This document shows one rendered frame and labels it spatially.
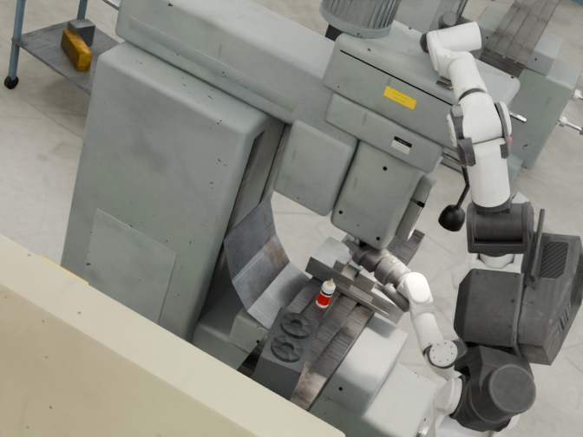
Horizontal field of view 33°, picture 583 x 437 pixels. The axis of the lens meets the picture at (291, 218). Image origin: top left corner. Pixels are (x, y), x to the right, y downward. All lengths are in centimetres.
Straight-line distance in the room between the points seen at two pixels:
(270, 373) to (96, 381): 169
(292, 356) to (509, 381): 64
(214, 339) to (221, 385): 228
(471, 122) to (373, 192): 62
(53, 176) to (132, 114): 211
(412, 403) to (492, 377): 101
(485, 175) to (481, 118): 13
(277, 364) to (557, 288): 75
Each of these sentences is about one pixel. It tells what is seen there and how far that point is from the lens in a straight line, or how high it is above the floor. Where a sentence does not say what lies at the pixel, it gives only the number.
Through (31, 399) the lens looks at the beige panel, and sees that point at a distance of 106.
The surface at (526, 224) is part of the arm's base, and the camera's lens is 233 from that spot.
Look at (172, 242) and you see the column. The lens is 299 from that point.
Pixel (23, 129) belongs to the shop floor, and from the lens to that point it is 522.
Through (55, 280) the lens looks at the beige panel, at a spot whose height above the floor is 230.
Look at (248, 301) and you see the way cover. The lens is 309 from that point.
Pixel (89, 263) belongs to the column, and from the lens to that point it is 323.
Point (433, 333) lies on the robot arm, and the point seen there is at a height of 125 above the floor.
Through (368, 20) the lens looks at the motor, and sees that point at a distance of 258.
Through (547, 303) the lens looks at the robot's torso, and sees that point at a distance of 242.
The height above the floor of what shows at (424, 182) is 155.
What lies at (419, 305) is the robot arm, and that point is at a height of 127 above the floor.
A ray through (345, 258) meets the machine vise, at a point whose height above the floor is 108.
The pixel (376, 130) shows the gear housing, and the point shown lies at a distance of 263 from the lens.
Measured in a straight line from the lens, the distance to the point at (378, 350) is 318.
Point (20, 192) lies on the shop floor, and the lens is 480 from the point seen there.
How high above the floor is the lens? 298
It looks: 36 degrees down
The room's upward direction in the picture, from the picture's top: 20 degrees clockwise
